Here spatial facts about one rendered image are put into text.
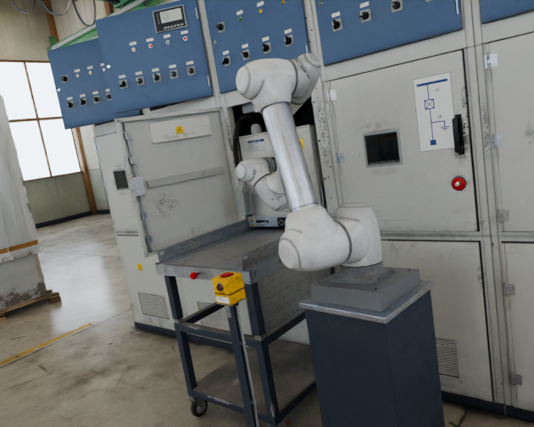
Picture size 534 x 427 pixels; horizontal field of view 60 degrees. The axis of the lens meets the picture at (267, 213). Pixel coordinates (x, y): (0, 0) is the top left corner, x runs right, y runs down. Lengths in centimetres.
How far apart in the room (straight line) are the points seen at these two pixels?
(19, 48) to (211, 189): 1191
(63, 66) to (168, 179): 139
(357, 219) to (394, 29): 89
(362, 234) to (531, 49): 91
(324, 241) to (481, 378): 114
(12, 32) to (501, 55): 1324
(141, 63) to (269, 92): 145
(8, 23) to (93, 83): 1096
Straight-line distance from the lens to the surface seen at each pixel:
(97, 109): 347
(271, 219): 260
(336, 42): 226
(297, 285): 216
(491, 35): 204
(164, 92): 286
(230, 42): 266
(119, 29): 301
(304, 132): 238
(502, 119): 200
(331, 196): 235
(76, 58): 358
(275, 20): 247
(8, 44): 1419
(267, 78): 161
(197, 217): 266
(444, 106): 205
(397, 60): 215
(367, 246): 162
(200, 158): 267
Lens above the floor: 136
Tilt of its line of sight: 9 degrees down
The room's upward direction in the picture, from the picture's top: 9 degrees counter-clockwise
